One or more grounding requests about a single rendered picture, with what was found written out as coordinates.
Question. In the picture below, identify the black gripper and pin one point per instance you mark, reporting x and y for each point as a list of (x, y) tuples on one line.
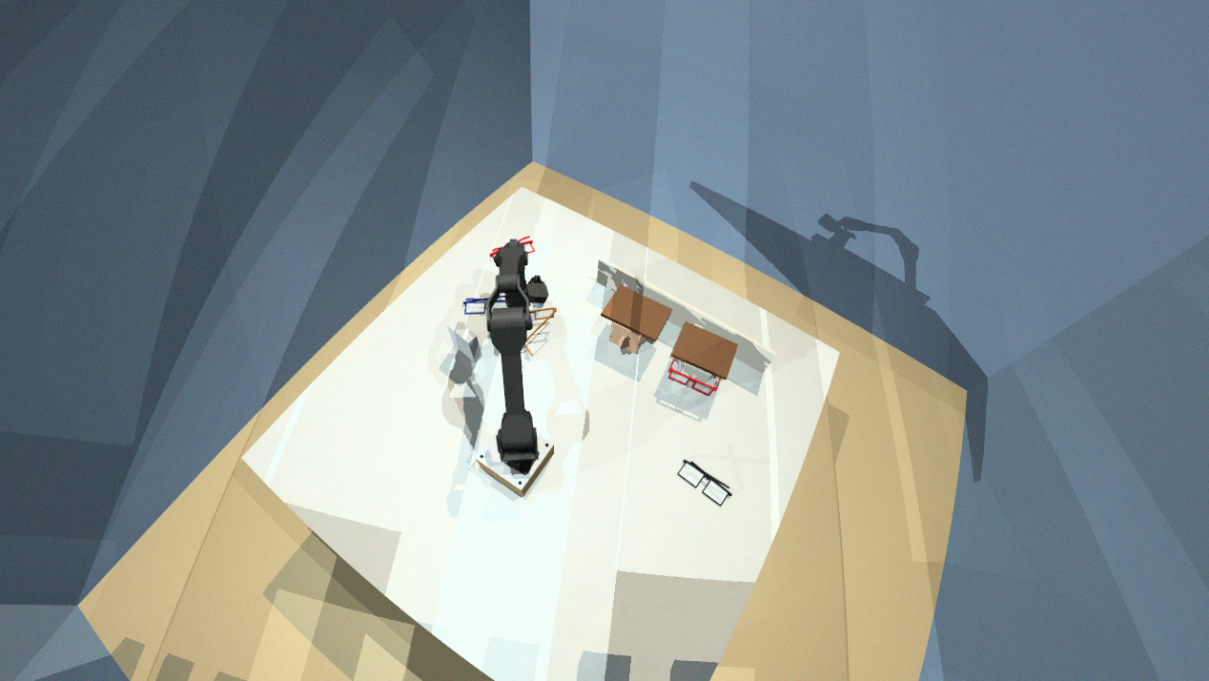
[(513, 300)]

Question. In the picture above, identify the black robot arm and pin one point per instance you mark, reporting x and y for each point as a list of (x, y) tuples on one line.
[(517, 438)]

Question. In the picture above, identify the black-framed glasses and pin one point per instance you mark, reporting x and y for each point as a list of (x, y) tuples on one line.
[(693, 474)]

